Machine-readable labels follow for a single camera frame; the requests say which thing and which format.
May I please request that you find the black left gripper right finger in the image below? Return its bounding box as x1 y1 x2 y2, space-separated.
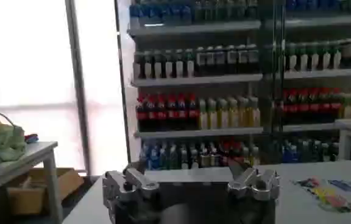
226 158 282 202

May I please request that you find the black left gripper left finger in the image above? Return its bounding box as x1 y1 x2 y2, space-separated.
102 161 161 211

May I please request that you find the grey shirt with colourful print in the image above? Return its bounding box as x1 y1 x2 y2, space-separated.
291 176 351 215

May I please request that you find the brown cardboard box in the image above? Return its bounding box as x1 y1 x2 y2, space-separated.
5 167 85 215

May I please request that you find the shelf rack with drink bottles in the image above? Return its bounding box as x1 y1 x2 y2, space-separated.
126 0 274 172
266 0 351 164

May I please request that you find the white side table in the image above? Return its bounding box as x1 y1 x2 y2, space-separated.
0 141 64 224

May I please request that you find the light green cloth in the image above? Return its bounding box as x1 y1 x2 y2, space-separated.
0 124 27 162

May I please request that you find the grey window frame post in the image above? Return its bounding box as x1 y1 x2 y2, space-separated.
64 0 91 176

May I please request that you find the thin grey cable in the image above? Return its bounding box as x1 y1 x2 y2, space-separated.
0 111 16 128

